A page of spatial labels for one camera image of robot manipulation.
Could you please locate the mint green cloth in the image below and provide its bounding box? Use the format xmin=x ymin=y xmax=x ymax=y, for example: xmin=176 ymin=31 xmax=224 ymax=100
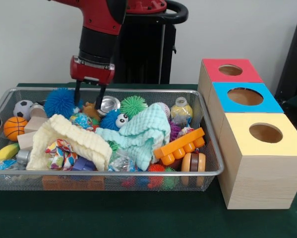
xmin=96 ymin=103 xmax=171 ymax=171

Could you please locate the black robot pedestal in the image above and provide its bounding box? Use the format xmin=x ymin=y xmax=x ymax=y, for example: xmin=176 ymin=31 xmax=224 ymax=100
xmin=113 ymin=0 xmax=189 ymax=84

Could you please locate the toy hamburger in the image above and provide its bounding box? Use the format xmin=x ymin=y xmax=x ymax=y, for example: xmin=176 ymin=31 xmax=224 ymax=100
xmin=180 ymin=152 xmax=206 ymax=173

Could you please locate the large blue spiky ball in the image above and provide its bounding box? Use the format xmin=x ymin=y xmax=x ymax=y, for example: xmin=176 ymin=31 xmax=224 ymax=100
xmin=44 ymin=87 xmax=83 ymax=119

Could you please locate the wooden box with three holes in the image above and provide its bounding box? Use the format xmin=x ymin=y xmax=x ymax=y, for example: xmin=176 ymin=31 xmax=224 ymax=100
xmin=197 ymin=58 xmax=297 ymax=210

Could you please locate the small globe ball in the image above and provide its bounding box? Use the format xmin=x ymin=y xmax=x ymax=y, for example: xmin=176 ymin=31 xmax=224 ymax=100
xmin=69 ymin=113 xmax=94 ymax=131

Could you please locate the black stand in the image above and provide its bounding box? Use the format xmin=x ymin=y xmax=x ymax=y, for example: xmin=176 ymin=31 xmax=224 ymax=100
xmin=274 ymin=16 xmax=297 ymax=119

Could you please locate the green spiky ball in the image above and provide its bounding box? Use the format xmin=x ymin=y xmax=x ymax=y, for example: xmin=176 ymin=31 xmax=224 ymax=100
xmin=119 ymin=96 xmax=148 ymax=116

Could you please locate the orange building block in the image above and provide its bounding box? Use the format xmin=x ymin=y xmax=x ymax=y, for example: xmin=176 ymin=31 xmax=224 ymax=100
xmin=153 ymin=127 xmax=206 ymax=165

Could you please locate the small soccer ball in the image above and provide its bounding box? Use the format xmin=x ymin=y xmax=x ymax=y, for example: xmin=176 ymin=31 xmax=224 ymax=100
xmin=13 ymin=100 xmax=34 ymax=121

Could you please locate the orange brown toy animal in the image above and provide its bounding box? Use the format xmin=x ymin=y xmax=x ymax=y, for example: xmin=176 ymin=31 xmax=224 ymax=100
xmin=82 ymin=102 xmax=102 ymax=121

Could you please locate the small orange basketball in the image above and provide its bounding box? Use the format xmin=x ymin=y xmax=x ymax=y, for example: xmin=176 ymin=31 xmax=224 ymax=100
xmin=3 ymin=116 xmax=29 ymax=142

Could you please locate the blue fuzzy ball with eyes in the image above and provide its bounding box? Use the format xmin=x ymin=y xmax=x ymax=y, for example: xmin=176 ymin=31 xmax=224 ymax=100
xmin=100 ymin=110 xmax=129 ymax=131

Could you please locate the cream cloth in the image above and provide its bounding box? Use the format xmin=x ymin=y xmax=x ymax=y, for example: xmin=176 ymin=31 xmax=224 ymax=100
xmin=26 ymin=114 xmax=113 ymax=172

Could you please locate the shallow metal mesh bin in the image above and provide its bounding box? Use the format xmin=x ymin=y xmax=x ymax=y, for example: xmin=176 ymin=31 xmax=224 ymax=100
xmin=0 ymin=87 xmax=225 ymax=192

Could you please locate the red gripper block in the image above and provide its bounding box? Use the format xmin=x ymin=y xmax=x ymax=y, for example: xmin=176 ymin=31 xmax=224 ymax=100
xmin=69 ymin=56 xmax=116 ymax=111

